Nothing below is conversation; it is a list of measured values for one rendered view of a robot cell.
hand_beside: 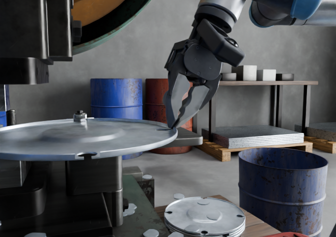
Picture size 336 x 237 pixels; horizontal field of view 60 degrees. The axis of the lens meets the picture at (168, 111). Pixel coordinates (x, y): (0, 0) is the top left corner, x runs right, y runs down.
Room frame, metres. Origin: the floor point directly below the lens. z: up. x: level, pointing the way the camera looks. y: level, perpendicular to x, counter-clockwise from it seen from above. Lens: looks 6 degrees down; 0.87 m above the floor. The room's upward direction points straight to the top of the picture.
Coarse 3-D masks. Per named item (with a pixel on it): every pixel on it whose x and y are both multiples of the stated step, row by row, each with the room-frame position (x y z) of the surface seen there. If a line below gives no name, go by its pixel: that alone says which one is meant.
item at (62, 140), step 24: (48, 120) 0.55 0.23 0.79; (72, 120) 0.57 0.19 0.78; (96, 120) 0.58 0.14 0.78; (120, 120) 0.58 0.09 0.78; (144, 120) 0.56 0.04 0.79; (0, 144) 0.37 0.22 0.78; (24, 144) 0.37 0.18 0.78; (48, 144) 0.37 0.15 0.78; (72, 144) 0.37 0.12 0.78; (96, 144) 0.37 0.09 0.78; (120, 144) 0.37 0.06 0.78; (144, 144) 0.37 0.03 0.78
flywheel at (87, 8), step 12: (84, 0) 0.76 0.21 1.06; (96, 0) 0.77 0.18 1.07; (108, 0) 0.78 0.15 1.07; (120, 0) 0.79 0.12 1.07; (72, 12) 0.75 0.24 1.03; (84, 12) 0.76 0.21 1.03; (96, 12) 0.77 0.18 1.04; (108, 12) 0.78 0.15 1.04; (84, 24) 0.76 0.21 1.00; (96, 24) 0.85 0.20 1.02
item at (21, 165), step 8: (0, 160) 0.34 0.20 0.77; (8, 160) 0.34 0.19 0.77; (16, 160) 0.34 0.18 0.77; (0, 168) 0.34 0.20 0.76; (8, 168) 0.34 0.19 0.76; (16, 168) 0.34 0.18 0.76; (24, 168) 0.37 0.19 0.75; (0, 176) 0.34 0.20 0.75; (8, 176) 0.34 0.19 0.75; (16, 176) 0.34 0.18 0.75; (24, 176) 0.37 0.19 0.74; (0, 184) 0.34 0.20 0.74; (8, 184) 0.34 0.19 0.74; (16, 184) 0.34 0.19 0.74
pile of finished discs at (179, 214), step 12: (180, 204) 1.10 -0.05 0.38; (192, 204) 1.10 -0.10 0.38; (216, 204) 1.10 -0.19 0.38; (228, 204) 1.10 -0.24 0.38; (168, 216) 0.99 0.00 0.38; (180, 216) 0.99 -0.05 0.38; (192, 216) 0.98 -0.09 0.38; (204, 216) 0.98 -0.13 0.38; (228, 216) 0.99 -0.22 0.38; (240, 216) 1.01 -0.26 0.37; (168, 228) 0.96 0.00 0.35; (180, 228) 0.90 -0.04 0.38; (204, 228) 0.91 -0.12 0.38; (216, 228) 0.91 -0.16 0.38; (228, 228) 0.91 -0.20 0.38; (240, 228) 0.92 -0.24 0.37
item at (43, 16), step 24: (0, 0) 0.34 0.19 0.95; (24, 0) 0.35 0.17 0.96; (48, 0) 0.38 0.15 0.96; (0, 24) 0.34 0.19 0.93; (24, 24) 0.35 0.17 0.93; (48, 24) 0.38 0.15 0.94; (72, 24) 0.39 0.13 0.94; (0, 48) 0.34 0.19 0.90; (24, 48) 0.35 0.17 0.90; (48, 48) 0.38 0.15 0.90
